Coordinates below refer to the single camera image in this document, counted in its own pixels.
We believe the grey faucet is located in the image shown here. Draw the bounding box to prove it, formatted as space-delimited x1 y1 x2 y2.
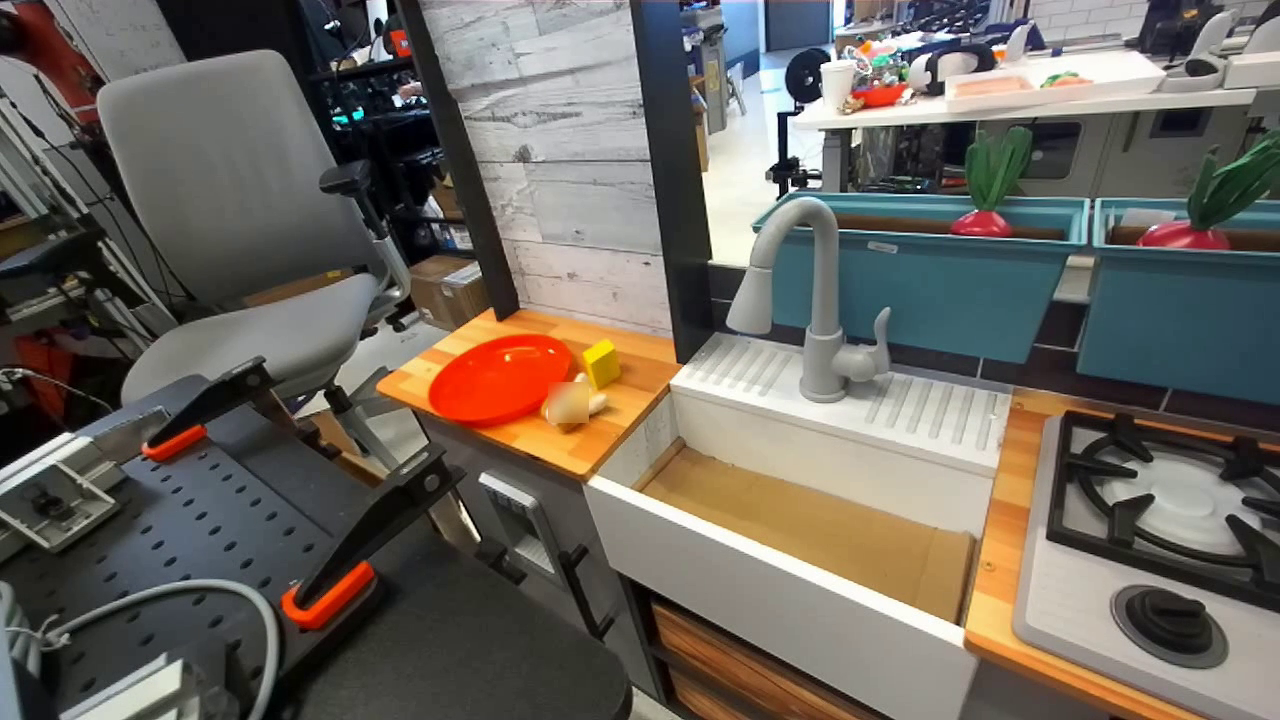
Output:
725 196 893 405

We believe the yellow block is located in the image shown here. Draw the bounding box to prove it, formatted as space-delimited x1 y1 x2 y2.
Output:
582 339 623 391

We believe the beige toy garlic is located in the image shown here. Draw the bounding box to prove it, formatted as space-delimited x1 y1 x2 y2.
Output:
541 374 609 434

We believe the orange plate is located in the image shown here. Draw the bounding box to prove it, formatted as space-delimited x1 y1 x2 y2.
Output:
428 334 575 429

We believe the toy kitchen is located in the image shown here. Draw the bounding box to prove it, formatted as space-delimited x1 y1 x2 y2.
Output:
377 0 1280 720

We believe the white sink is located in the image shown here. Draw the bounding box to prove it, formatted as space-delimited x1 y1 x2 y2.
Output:
584 332 1014 720

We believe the teal planter box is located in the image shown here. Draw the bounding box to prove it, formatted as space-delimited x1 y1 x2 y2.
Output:
751 191 1092 365
1076 196 1280 407

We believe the black clamp with orange tip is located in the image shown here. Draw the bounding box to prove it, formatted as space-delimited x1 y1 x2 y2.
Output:
141 356 280 464
280 442 467 632

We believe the wooden drawer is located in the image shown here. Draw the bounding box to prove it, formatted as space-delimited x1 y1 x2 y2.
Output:
648 598 886 720

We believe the white paper cup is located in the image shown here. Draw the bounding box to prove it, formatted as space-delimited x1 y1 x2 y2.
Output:
819 59 859 112

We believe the black shelf with gear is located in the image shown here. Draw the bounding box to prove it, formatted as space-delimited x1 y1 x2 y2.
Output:
305 0 473 253

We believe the toy radish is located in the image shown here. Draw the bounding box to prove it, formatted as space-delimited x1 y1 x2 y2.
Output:
1136 129 1280 252
949 125 1035 239

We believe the white tray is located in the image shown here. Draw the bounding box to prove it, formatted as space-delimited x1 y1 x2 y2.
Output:
943 69 1043 114

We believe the grey office chair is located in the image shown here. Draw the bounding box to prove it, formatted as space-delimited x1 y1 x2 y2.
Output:
96 49 442 473

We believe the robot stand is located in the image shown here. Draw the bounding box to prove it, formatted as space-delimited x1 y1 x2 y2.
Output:
0 374 634 720

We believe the white table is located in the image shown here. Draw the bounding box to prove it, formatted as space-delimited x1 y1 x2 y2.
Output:
788 48 1280 193

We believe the black stove burner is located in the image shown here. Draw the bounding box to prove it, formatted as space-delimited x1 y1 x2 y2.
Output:
1045 409 1280 614

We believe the black stove knob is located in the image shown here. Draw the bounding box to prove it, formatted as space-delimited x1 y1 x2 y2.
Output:
1110 584 1230 670

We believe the white mounting box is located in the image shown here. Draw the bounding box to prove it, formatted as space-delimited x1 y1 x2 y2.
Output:
0 460 123 554

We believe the black door handle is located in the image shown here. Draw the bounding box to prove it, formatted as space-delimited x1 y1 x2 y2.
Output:
558 544 619 642

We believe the grey cable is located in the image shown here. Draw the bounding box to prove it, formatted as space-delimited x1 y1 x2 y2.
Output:
8 578 284 720

